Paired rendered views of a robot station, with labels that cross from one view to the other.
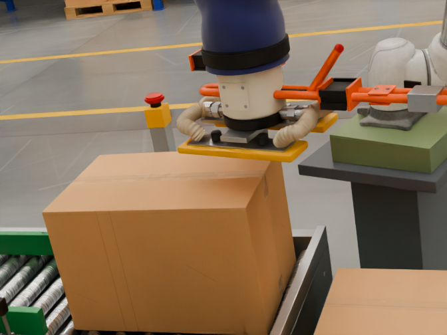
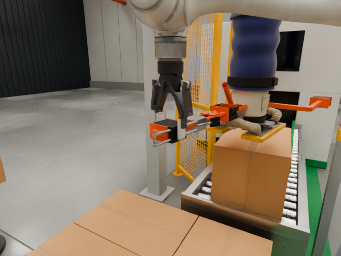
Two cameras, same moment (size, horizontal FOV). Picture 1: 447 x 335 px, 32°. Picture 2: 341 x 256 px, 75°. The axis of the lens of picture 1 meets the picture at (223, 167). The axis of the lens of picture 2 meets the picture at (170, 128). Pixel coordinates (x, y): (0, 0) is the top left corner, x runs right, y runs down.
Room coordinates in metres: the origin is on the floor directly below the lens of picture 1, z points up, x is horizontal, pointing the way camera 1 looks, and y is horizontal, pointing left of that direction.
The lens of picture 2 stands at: (1.73, -1.26, 1.40)
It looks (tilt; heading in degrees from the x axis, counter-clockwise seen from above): 16 degrees down; 97
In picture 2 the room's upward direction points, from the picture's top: straight up
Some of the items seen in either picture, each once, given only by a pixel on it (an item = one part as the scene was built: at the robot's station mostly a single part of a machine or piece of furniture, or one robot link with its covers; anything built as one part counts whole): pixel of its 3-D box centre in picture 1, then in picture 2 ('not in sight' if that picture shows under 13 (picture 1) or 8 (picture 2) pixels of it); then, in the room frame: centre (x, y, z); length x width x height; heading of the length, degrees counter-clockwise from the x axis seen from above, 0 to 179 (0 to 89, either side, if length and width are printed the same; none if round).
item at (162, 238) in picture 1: (177, 238); (253, 163); (2.12, 0.17, 0.75); 0.60 x 0.40 x 0.40; 70
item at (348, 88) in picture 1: (340, 94); (224, 112); (1.84, -0.31, 1.20); 0.10 x 0.08 x 0.06; 145
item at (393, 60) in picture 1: (394, 72); not in sight; (2.52, -0.62, 1.01); 0.18 x 0.16 x 0.22; 86
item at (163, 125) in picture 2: not in sight; (167, 129); (1.64, -0.60, 1.20); 0.08 x 0.07 x 0.05; 55
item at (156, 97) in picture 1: (154, 100); not in sight; (2.65, 0.19, 1.02); 0.07 x 0.07 x 0.04
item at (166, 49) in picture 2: not in sight; (170, 50); (1.65, -0.60, 1.44); 0.09 x 0.09 x 0.06
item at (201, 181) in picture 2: not in sight; (231, 149); (2.11, 1.06, 0.50); 2.31 x 0.05 x 0.19; 68
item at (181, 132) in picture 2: not in sight; (181, 128); (1.68, -0.63, 1.21); 0.03 x 0.01 x 0.07; 54
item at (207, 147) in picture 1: (240, 141); (230, 121); (1.91, -0.05, 1.10); 0.34 x 0.10 x 0.05; 55
